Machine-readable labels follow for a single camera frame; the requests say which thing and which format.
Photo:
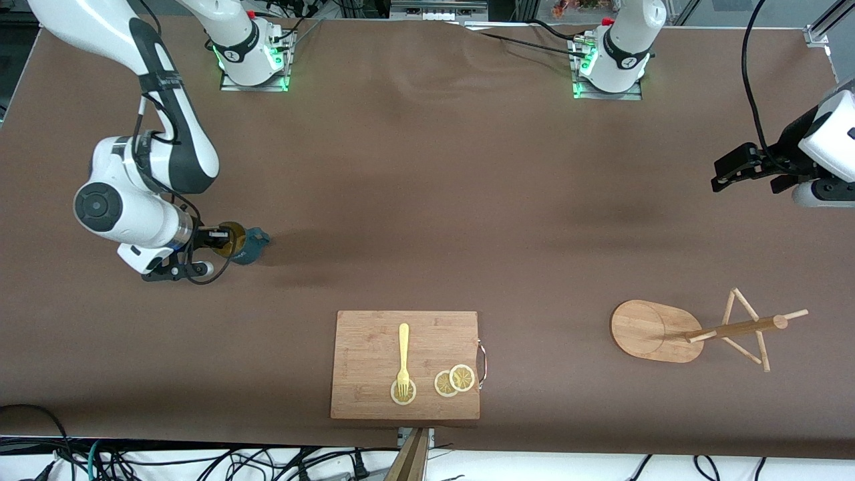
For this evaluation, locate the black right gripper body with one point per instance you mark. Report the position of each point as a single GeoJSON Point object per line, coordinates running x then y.
{"type": "Point", "coordinates": [200, 236]}

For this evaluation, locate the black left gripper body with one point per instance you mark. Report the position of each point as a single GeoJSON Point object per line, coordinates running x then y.
{"type": "Point", "coordinates": [785, 156]}

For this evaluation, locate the teal cup with yellow inside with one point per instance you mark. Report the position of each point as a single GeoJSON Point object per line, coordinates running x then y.
{"type": "Point", "coordinates": [254, 248]}

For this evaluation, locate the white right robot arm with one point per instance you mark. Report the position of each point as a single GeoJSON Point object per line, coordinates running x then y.
{"type": "Point", "coordinates": [67, 20]}

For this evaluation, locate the wooden cup rack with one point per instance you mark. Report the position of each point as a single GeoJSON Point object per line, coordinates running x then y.
{"type": "Point", "coordinates": [651, 331]}

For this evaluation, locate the wooden cutting board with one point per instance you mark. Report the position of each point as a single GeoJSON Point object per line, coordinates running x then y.
{"type": "Point", "coordinates": [367, 361]}

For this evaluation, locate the yellow plastic fork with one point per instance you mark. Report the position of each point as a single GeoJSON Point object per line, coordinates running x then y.
{"type": "Point", "coordinates": [403, 347]}

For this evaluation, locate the brown table cover mat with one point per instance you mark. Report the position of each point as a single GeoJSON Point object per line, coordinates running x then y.
{"type": "Point", "coordinates": [427, 200]}

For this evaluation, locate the orange red decoration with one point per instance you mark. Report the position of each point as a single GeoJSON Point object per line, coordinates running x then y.
{"type": "Point", "coordinates": [568, 8]}

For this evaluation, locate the lemon slice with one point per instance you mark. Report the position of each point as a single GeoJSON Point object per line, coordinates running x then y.
{"type": "Point", "coordinates": [409, 396]}
{"type": "Point", "coordinates": [441, 385]}
{"type": "Point", "coordinates": [461, 377]}

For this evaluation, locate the black power plug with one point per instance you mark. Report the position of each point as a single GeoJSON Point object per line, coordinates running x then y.
{"type": "Point", "coordinates": [361, 467]}

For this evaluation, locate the grey power strip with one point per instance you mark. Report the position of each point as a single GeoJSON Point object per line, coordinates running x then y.
{"type": "Point", "coordinates": [434, 12]}

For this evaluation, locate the aluminium frame corner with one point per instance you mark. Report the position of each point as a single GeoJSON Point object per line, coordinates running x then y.
{"type": "Point", "coordinates": [816, 35]}

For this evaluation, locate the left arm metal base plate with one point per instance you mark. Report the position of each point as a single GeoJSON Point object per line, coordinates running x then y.
{"type": "Point", "coordinates": [608, 96]}

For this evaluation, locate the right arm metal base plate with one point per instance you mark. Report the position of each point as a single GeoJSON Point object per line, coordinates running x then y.
{"type": "Point", "coordinates": [254, 87]}

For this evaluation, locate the metal clamp bracket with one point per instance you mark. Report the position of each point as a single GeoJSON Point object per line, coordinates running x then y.
{"type": "Point", "coordinates": [431, 435]}

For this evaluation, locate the wooden post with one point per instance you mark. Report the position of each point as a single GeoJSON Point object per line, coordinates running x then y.
{"type": "Point", "coordinates": [411, 461]}

